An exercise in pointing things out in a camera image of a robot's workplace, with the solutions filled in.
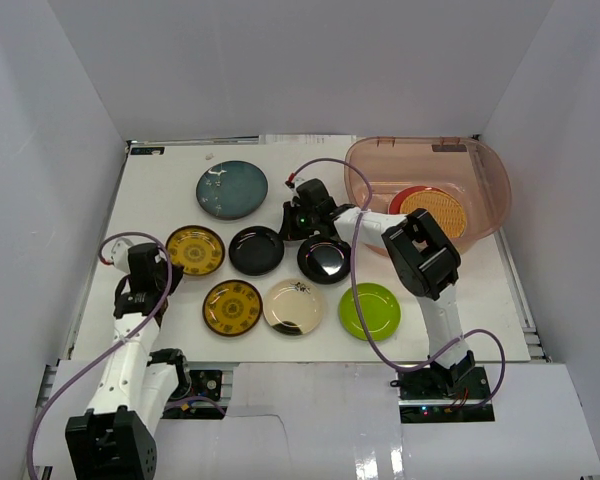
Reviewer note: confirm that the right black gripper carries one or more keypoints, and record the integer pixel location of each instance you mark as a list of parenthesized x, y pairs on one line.
[(289, 230)]

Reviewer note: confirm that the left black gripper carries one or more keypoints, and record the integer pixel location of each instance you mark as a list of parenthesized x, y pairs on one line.
[(131, 304)]

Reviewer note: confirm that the yellow patterned plate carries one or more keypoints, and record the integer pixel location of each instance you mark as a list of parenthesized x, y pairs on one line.
[(198, 250), (232, 308)]

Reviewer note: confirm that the glossy black plate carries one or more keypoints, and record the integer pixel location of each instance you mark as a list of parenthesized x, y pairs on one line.
[(324, 261)]

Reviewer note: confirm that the red and teal plate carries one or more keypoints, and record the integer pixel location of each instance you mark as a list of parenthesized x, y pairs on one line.
[(397, 200)]

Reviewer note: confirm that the woven bamboo plate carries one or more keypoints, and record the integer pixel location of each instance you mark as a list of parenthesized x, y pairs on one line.
[(445, 209)]

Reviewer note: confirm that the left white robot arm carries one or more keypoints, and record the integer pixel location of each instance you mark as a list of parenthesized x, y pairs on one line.
[(114, 438)]

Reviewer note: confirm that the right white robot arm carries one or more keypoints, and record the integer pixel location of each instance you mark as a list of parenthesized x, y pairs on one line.
[(424, 259)]

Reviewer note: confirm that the pink translucent plastic bin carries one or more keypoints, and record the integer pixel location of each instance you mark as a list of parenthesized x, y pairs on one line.
[(464, 168)]

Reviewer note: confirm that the black plate left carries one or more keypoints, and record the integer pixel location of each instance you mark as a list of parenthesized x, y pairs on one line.
[(256, 250)]

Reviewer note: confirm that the dark blue ceramic plate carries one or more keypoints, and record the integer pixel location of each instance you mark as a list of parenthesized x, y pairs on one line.
[(231, 190)]

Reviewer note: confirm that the papers at table back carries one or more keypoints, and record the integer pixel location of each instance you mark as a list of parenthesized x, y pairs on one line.
[(307, 139)]

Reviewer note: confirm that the cream plate with black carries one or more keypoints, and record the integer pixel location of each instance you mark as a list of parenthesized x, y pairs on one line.
[(294, 307)]

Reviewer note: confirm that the lime green plate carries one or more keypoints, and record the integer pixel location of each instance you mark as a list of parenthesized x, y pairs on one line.
[(380, 307)]

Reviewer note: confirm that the black label sticker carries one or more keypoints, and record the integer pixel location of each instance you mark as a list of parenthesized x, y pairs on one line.
[(146, 151)]

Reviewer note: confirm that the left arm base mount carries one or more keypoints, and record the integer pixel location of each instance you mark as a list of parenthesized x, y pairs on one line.
[(204, 383)]

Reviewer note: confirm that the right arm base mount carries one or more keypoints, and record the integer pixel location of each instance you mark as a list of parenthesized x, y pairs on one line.
[(424, 398)]

